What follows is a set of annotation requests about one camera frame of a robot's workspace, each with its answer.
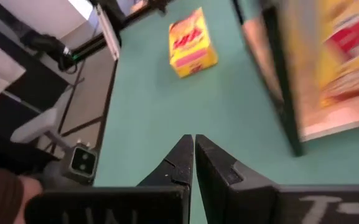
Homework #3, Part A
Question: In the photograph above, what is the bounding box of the green table mat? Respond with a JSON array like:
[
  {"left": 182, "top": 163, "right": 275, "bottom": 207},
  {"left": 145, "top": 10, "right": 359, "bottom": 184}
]
[{"left": 93, "top": 0, "right": 359, "bottom": 224}]

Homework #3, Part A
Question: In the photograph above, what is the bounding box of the wooden shelf with black frame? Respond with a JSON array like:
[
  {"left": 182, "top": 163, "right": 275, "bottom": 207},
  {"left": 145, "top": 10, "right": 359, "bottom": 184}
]
[{"left": 231, "top": 0, "right": 359, "bottom": 157}]

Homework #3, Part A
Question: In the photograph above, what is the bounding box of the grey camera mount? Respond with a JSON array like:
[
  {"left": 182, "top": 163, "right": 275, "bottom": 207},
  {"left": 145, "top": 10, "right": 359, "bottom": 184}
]
[{"left": 10, "top": 88, "right": 74, "bottom": 152}]

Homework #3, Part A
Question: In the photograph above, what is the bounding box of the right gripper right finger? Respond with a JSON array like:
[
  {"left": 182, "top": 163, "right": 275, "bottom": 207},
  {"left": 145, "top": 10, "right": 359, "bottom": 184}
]
[{"left": 194, "top": 134, "right": 359, "bottom": 224}]

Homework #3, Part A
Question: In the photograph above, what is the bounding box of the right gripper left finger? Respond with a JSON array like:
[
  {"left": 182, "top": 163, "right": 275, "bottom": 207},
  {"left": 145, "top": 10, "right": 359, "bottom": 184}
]
[{"left": 25, "top": 134, "right": 195, "bottom": 224}]

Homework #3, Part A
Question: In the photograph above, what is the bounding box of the grey table-level camera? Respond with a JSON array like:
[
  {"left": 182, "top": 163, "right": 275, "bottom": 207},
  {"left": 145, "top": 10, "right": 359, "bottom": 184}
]
[{"left": 67, "top": 143, "right": 98, "bottom": 181}]

